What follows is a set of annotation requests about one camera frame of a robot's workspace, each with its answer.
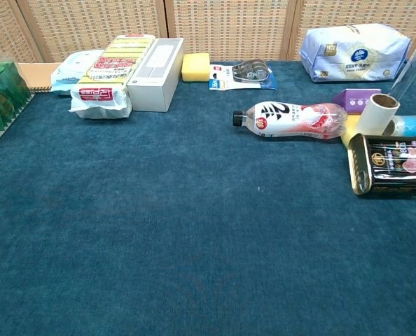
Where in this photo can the clear plastic tube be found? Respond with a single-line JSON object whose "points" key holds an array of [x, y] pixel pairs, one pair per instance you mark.
{"points": [[412, 63]]}

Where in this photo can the dark blue table mat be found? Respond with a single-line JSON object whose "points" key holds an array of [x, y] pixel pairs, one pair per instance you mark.
{"points": [[180, 227]]}

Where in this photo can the pink drink bottle black cap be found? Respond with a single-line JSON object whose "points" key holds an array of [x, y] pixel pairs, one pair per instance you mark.
{"points": [[292, 120]]}

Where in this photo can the correction tape blister pack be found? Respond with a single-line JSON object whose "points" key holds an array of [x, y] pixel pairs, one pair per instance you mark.
{"points": [[243, 75]]}

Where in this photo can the plain yellow sponge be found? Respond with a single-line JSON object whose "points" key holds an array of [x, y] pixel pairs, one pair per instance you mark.
{"points": [[195, 68]]}

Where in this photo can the white power strip box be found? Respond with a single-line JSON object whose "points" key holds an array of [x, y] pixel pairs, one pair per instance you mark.
{"points": [[155, 77]]}

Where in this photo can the yellow green sponge multipack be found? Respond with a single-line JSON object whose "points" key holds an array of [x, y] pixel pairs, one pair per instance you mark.
{"points": [[106, 77]]}

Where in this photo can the woven folding screen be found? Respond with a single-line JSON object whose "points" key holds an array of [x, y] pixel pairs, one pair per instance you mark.
{"points": [[229, 28]]}

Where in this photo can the yellow sponge with green pad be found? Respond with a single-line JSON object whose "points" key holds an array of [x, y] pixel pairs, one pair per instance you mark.
{"points": [[349, 131]]}

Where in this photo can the small purple box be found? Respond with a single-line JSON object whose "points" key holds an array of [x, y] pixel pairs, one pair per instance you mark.
{"points": [[355, 101]]}

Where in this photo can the light blue wet wipes pack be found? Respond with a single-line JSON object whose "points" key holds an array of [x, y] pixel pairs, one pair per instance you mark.
{"points": [[71, 73]]}

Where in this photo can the white lint roller refill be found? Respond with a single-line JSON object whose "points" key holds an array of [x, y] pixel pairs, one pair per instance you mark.
{"points": [[376, 117]]}

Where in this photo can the black gold luncheon meat can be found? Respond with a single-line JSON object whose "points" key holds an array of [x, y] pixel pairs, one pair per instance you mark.
{"points": [[390, 168]]}

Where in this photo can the blue white tissue pack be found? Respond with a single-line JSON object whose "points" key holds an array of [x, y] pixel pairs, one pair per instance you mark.
{"points": [[351, 52]]}

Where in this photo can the clear box of green sachets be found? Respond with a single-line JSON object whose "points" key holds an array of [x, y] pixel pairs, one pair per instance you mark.
{"points": [[1, 101]]}

